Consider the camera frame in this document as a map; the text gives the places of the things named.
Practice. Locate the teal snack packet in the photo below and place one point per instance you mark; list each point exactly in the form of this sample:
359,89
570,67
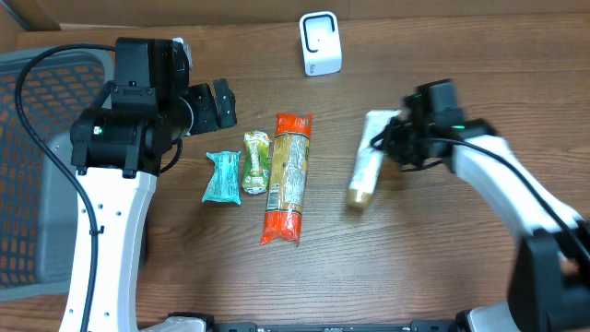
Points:
224,186

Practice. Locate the white tube gold cap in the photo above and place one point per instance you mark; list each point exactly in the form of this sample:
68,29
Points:
368,159

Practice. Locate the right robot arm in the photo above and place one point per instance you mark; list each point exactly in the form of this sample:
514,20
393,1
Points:
549,288

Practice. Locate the orange pasta package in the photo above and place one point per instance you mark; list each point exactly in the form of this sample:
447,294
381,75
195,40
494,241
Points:
289,169

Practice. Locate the grey plastic mesh basket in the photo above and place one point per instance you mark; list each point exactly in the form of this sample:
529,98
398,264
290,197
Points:
38,204

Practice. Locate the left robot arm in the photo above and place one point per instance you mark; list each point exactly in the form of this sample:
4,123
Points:
117,153

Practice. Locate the green snack pouch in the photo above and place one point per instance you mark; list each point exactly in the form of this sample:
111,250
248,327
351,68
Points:
256,171

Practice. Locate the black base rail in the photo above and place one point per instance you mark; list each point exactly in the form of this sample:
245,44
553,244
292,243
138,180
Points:
414,326

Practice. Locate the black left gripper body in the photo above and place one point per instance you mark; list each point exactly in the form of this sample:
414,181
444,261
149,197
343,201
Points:
205,117

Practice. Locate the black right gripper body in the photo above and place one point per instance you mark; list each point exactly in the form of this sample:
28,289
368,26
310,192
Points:
405,145

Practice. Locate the white barcode scanner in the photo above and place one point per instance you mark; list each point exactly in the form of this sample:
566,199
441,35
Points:
320,43

